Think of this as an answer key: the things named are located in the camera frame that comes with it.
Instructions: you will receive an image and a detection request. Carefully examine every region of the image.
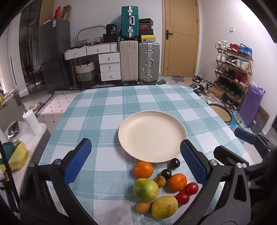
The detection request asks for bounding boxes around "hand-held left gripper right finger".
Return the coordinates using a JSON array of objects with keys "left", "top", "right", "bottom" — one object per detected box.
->
[{"left": 173, "top": 139, "right": 252, "bottom": 225}]

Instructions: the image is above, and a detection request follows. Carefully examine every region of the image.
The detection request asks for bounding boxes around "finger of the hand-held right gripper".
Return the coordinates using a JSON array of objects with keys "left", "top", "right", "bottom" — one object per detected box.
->
[
  {"left": 214, "top": 146, "right": 251, "bottom": 167},
  {"left": 234, "top": 128, "right": 271, "bottom": 152}
]

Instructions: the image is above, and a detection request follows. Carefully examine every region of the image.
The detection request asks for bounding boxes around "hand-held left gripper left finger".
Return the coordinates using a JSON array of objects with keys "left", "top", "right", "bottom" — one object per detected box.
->
[{"left": 19, "top": 138, "right": 98, "bottom": 225}]

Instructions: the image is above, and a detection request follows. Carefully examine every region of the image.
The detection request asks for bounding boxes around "orange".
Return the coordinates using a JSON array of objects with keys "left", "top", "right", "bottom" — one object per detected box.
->
[
  {"left": 168, "top": 173, "right": 187, "bottom": 192},
  {"left": 133, "top": 161, "right": 154, "bottom": 179}
]

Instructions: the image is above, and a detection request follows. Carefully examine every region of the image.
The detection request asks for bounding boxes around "red tomato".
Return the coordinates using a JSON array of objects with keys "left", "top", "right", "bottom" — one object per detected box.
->
[
  {"left": 175, "top": 192, "right": 190, "bottom": 205},
  {"left": 185, "top": 182, "right": 199, "bottom": 195}
]

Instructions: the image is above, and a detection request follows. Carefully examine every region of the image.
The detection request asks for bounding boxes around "cream round plate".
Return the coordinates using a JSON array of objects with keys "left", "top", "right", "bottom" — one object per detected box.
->
[{"left": 118, "top": 111, "right": 188, "bottom": 163}]

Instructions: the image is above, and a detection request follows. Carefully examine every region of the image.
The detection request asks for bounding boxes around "yellow-green lemon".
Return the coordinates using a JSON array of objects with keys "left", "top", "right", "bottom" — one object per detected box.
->
[{"left": 151, "top": 195, "right": 178, "bottom": 219}]

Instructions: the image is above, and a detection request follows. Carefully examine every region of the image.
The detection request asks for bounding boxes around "green speckled citrus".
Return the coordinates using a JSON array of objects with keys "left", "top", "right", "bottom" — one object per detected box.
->
[{"left": 133, "top": 178, "right": 159, "bottom": 202}]

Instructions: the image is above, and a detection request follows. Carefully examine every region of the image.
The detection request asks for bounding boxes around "blue snack bag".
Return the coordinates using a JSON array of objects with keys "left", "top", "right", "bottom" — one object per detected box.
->
[{"left": 230, "top": 111, "right": 247, "bottom": 128}]

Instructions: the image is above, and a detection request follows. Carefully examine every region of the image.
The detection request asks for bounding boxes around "dark speckled board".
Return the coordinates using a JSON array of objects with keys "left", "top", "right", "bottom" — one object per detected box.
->
[{"left": 252, "top": 106, "right": 270, "bottom": 134}]

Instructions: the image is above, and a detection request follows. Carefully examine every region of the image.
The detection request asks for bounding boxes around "purple bag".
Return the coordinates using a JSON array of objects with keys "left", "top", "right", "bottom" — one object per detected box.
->
[{"left": 239, "top": 83, "right": 265, "bottom": 127}]

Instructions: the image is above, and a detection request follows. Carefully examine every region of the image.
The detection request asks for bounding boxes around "round cream stool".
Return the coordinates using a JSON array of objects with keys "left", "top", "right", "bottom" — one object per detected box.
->
[{"left": 208, "top": 103, "right": 233, "bottom": 124}]

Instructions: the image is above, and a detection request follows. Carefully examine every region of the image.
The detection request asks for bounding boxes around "teal checked tablecloth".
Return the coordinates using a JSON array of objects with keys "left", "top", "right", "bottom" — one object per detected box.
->
[{"left": 38, "top": 85, "right": 253, "bottom": 225}]

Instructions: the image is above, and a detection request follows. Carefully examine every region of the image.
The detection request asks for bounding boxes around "white side table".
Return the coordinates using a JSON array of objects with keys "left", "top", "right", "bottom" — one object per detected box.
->
[{"left": 0, "top": 121, "right": 51, "bottom": 195}]

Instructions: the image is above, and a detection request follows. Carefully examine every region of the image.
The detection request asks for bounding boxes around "brown cardboard shoe carton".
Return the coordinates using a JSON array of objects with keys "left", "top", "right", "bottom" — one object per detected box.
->
[{"left": 207, "top": 87, "right": 225, "bottom": 99}]

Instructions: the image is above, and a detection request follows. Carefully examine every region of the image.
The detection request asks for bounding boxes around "white dotted rug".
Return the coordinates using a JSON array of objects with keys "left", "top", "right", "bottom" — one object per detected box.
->
[{"left": 36, "top": 90, "right": 87, "bottom": 130}]

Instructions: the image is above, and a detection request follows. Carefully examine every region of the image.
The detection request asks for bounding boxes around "white paper roll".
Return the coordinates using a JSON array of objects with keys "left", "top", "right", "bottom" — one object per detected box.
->
[{"left": 23, "top": 109, "right": 42, "bottom": 136}]

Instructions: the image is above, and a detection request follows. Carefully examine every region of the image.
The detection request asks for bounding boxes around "yellow cloth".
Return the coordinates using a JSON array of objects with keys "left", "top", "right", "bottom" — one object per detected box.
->
[{"left": 8, "top": 141, "right": 29, "bottom": 171}]

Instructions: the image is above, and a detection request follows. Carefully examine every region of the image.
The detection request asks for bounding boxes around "pile of shoes on floor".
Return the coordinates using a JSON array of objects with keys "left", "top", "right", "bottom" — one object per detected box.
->
[{"left": 188, "top": 75, "right": 223, "bottom": 104}]

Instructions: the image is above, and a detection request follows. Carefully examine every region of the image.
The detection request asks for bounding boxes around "wooden shoe rack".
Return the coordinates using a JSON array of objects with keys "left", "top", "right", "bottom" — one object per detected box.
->
[{"left": 213, "top": 46, "right": 254, "bottom": 109}]

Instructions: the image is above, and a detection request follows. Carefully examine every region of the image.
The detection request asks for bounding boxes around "pair of tan slippers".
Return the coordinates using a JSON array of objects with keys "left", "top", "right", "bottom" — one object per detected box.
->
[{"left": 28, "top": 102, "right": 45, "bottom": 111}]

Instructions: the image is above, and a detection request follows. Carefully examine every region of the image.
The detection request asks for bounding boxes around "green container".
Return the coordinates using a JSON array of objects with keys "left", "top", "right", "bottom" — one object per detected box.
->
[{"left": 2, "top": 142, "right": 16, "bottom": 161}]

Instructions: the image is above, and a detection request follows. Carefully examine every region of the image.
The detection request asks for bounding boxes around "silver foil packet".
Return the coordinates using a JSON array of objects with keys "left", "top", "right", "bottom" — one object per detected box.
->
[{"left": 6, "top": 121, "right": 20, "bottom": 140}]

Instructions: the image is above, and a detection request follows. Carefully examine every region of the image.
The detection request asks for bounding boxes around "shoe rack with shoes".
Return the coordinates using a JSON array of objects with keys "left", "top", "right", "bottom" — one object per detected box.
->
[{"left": 215, "top": 40, "right": 253, "bottom": 110}]

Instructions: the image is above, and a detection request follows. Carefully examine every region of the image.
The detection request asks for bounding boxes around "wicker laundry basket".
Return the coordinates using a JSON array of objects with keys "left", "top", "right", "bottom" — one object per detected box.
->
[{"left": 75, "top": 61, "right": 96, "bottom": 83}]

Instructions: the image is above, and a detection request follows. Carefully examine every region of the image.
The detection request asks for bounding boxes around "white drawer desk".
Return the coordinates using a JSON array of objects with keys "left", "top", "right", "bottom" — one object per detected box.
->
[{"left": 63, "top": 42, "right": 122, "bottom": 87}]

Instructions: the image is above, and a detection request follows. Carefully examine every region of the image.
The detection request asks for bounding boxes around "grey refrigerator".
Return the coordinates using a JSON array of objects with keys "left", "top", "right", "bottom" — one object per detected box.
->
[{"left": 38, "top": 20, "right": 71, "bottom": 91}]

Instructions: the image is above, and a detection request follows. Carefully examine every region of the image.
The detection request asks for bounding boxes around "silver suitcase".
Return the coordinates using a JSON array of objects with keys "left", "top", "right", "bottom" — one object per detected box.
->
[{"left": 138, "top": 42, "right": 160, "bottom": 85}]

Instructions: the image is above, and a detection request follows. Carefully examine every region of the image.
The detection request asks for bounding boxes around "beige suitcase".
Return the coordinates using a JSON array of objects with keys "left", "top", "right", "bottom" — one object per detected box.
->
[{"left": 119, "top": 40, "right": 139, "bottom": 85}]

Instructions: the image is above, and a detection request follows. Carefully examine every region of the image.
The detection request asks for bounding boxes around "wooden door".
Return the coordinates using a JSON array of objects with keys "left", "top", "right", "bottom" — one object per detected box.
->
[{"left": 162, "top": 0, "right": 200, "bottom": 78}]

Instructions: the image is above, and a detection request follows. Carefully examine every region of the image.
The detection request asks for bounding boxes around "dark glass cabinet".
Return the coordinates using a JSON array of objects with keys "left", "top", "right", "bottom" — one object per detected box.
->
[{"left": 19, "top": 0, "right": 44, "bottom": 94}]

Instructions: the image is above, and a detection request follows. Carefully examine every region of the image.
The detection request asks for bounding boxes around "oval mirror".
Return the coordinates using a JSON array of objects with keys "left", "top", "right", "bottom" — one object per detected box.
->
[{"left": 77, "top": 25, "right": 107, "bottom": 44}]

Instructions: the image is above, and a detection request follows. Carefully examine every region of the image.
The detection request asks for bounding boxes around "black storage box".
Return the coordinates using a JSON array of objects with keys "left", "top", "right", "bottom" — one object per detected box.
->
[{"left": 102, "top": 33, "right": 118, "bottom": 43}]

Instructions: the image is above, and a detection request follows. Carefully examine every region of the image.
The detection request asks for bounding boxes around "black printed bag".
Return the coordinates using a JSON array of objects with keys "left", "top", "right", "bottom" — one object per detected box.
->
[{"left": 106, "top": 23, "right": 118, "bottom": 34}]

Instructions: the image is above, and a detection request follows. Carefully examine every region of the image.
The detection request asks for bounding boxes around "narrow brown cardboard box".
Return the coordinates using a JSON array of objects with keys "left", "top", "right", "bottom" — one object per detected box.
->
[{"left": 63, "top": 5, "right": 72, "bottom": 20}]

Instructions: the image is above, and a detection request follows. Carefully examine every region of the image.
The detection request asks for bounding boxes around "teal suitcase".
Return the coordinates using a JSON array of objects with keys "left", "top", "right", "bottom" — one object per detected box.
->
[{"left": 121, "top": 6, "right": 139, "bottom": 40}]

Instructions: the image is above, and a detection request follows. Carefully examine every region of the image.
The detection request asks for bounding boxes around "large cardboard box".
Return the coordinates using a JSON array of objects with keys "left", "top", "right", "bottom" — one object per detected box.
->
[{"left": 39, "top": 0, "right": 55, "bottom": 26}]

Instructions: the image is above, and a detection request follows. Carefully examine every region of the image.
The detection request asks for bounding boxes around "black cable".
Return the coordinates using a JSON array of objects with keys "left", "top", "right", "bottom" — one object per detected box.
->
[{"left": 0, "top": 138, "right": 20, "bottom": 214}]

